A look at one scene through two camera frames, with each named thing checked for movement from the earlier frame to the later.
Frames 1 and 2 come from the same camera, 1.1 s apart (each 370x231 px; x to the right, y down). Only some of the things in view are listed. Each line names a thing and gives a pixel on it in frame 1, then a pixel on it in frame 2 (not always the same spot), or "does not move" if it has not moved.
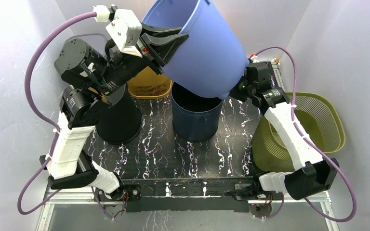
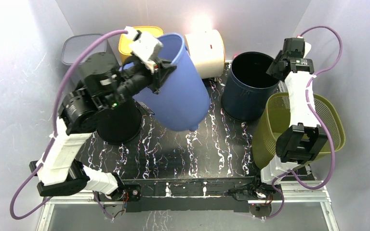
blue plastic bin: x=211 y=62 → x=181 y=102
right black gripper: x=238 y=94 → x=276 y=68
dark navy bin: x=194 y=119 → x=247 y=86
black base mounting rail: x=188 y=195 does not move
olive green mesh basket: x=318 y=117 does not move
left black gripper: x=164 y=42 → x=166 y=69
